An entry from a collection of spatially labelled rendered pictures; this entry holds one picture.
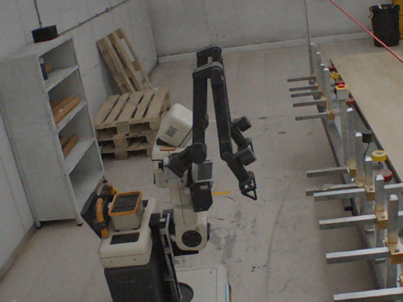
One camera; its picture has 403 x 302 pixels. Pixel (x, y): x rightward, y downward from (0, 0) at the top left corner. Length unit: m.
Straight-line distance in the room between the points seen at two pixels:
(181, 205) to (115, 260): 0.43
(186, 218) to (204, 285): 0.60
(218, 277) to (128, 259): 0.73
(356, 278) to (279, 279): 0.51
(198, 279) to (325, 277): 0.87
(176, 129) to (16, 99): 2.19
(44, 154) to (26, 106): 0.44
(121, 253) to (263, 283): 1.23
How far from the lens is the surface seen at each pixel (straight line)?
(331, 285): 3.42
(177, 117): 2.42
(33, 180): 4.60
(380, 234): 2.32
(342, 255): 2.01
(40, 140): 4.41
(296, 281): 3.47
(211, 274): 3.16
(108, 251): 2.59
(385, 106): 3.72
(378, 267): 2.38
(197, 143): 2.27
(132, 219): 2.66
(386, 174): 2.71
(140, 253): 2.56
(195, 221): 2.63
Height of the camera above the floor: 2.11
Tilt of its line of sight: 22 degrees down
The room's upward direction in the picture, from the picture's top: 10 degrees counter-clockwise
